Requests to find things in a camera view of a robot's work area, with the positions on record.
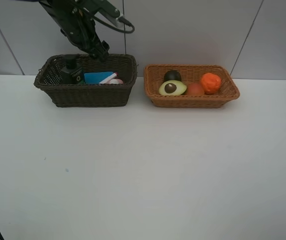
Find dark brown wicker basket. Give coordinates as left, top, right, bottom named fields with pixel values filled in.
left=34, top=54, right=137, bottom=108

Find orange-red peach fruit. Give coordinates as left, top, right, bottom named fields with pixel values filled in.
left=186, top=82, right=205, bottom=96

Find black whiteboard eraser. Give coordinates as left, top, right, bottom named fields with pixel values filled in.
left=84, top=72, right=103, bottom=85

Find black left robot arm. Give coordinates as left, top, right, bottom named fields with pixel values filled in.
left=39, top=0, right=109, bottom=62

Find dark green pump bottle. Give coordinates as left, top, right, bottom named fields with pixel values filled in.
left=61, top=54, right=85, bottom=85

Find orange tangerine fruit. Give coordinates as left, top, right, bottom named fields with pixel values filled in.
left=199, top=72, right=221, bottom=95

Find dark mangosteen fruit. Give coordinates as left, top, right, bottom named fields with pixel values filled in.
left=163, top=70, right=182, bottom=82

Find pink lotion bottle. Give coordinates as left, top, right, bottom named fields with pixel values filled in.
left=107, top=78, right=123, bottom=85

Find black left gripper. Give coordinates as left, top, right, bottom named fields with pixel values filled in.
left=60, top=8, right=109, bottom=62

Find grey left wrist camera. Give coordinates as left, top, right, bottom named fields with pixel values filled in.
left=94, top=0, right=133, bottom=29

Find light orange wicker basket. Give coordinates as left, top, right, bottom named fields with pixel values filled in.
left=144, top=64, right=240, bottom=109

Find white pink-capped marker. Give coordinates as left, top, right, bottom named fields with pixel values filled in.
left=99, top=72, right=118, bottom=84

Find halved avocado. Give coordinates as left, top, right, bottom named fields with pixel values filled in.
left=158, top=80, right=187, bottom=96

